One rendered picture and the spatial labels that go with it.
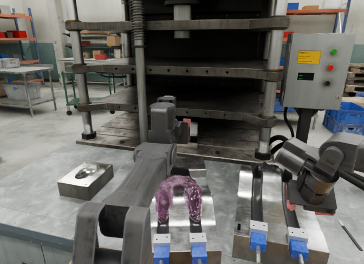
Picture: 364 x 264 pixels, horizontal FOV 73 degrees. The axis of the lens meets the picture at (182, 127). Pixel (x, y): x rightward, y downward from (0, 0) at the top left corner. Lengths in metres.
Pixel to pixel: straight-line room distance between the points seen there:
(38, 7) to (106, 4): 2.40
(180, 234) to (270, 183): 0.41
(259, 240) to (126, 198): 0.51
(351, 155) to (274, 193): 0.50
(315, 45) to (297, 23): 5.94
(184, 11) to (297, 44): 0.73
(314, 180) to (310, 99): 0.98
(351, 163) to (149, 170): 0.38
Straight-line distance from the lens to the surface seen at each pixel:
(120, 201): 0.37
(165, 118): 0.55
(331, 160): 0.56
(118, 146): 1.68
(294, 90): 1.53
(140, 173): 0.43
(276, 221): 0.91
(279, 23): 1.33
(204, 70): 1.45
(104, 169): 1.22
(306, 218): 0.96
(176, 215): 0.91
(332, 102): 1.58
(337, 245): 1.04
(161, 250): 0.80
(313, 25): 7.51
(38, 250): 1.28
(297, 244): 0.83
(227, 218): 1.02
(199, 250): 0.80
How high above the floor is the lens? 1.44
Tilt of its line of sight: 20 degrees down
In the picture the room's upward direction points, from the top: straight up
